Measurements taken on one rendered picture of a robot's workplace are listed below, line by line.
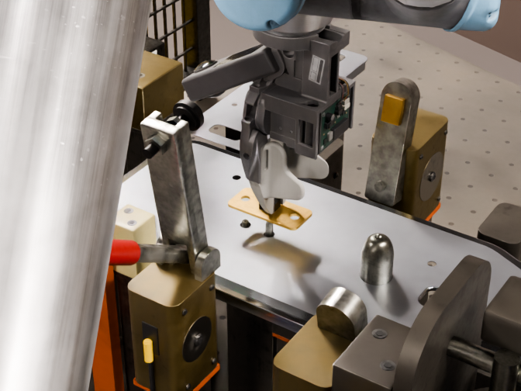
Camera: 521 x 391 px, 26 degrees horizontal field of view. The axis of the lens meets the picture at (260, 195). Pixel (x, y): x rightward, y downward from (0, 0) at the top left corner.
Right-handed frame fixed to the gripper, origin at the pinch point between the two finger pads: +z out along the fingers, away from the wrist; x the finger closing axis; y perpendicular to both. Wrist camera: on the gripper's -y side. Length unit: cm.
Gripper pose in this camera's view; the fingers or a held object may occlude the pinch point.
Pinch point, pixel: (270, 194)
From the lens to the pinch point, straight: 114.9
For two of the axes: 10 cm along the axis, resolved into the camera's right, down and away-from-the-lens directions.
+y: 8.4, 3.2, -4.5
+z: -0.1, 8.2, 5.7
